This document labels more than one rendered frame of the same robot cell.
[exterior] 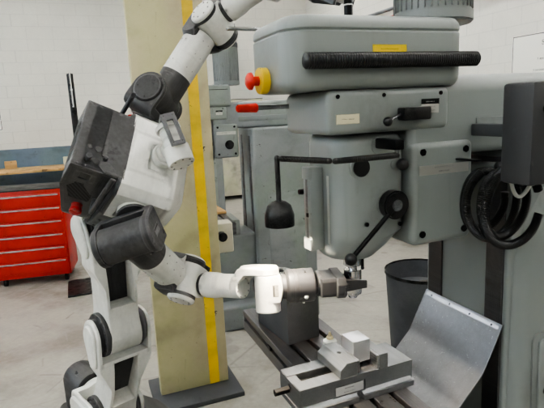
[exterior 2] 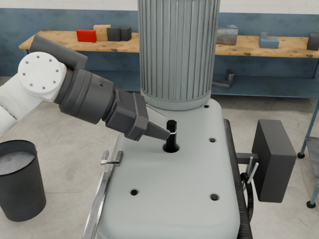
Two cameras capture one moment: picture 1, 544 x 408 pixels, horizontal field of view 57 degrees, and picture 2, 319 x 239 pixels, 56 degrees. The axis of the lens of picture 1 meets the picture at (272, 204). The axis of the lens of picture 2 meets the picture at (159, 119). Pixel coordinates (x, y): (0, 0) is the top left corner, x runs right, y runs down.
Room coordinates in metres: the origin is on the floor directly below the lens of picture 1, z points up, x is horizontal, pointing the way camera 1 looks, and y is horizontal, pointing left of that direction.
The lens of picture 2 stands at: (1.08, 0.27, 2.30)
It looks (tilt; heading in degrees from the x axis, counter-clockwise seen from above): 33 degrees down; 296
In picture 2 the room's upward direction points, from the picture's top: straight up
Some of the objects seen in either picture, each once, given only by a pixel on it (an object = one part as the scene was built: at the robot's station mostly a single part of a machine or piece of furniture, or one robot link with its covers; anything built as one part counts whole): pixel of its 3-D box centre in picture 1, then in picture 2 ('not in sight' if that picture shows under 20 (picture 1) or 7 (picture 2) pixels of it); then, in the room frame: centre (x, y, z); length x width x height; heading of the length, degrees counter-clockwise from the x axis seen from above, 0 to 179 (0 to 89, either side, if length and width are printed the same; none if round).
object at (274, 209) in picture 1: (279, 213); not in sight; (1.19, -0.02, 1.45); 0.07 x 0.07 x 0.06
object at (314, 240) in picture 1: (313, 208); not in sight; (1.24, -0.10, 1.45); 0.04 x 0.04 x 0.21; 21
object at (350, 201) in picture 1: (353, 193); not in sight; (1.28, -0.21, 1.47); 0.21 x 0.19 x 0.32; 21
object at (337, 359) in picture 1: (337, 359); not in sight; (1.25, -0.16, 1.02); 0.12 x 0.06 x 0.04; 23
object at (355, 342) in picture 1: (355, 346); not in sight; (1.28, -0.21, 1.05); 0.06 x 0.05 x 0.06; 23
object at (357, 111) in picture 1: (364, 110); not in sight; (1.30, -0.25, 1.68); 0.34 x 0.24 x 0.10; 111
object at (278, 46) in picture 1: (354, 57); (170, 170); (1.29, -0.22, 1.81); 0.47 x 0.26 x 0.16; 111
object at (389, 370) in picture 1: (346, 368); not in sight; (1.26, -0.18, 0.99); 0.35 x 0.15 x 0.11; 113
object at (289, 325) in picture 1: (286, 302); not in sight; (1.65, -0.03, 1.03); 0.22 x 0.12 x 0.20; 27
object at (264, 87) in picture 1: (262, 81); not in sight; (1.20, 0.01, 1.76); 0.06 x 0.02 x 0.06; 21
